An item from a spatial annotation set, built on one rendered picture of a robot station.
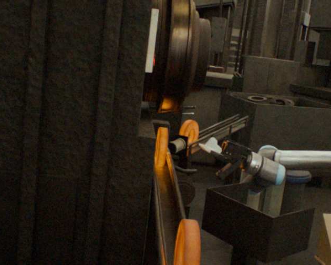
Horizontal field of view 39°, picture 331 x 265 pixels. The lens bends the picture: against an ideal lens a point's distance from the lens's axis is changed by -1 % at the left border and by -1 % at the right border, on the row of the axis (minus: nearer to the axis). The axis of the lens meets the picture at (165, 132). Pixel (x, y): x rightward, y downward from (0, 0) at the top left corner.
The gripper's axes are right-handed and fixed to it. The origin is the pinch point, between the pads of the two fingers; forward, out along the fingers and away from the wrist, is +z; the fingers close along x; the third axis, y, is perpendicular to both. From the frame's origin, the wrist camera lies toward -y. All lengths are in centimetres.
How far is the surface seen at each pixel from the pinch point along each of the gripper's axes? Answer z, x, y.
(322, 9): -136, -330, 145
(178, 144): 2.8, -31.0, -8.1
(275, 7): -218, -848, 219
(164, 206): 12.4, 41.4, -16.3
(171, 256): 12, 71, -18
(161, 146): 16.4, 8.9, -4.8
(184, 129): 2.4, -38.3, -1.2
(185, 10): 30, 17, 44
